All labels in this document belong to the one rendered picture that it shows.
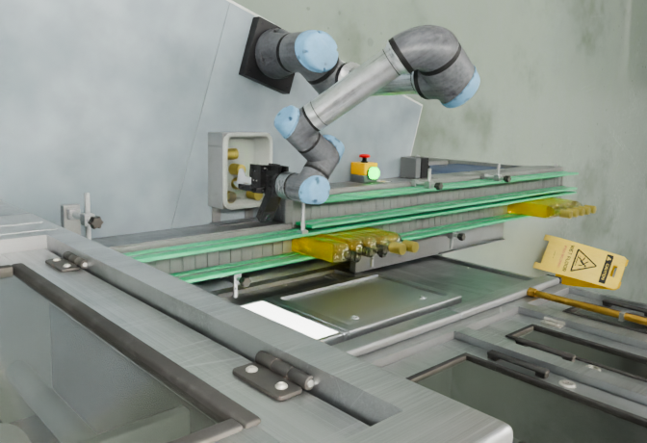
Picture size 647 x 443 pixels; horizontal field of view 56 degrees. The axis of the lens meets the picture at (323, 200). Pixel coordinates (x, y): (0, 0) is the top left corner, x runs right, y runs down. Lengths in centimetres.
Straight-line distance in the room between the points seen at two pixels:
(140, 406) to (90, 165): 126
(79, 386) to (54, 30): 125
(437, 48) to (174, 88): 74
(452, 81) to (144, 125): 82
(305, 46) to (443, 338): 86
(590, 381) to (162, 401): 115
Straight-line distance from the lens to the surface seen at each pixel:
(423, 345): 154
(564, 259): 508
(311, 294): 179
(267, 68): 186
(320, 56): 174
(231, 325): 52
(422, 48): 146
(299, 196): 157
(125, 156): 170
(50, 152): 163
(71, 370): 52
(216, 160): 179
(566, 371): 150
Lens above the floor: 230
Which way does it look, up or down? 47 degrees down
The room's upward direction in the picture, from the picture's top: 101 degrees clockwise
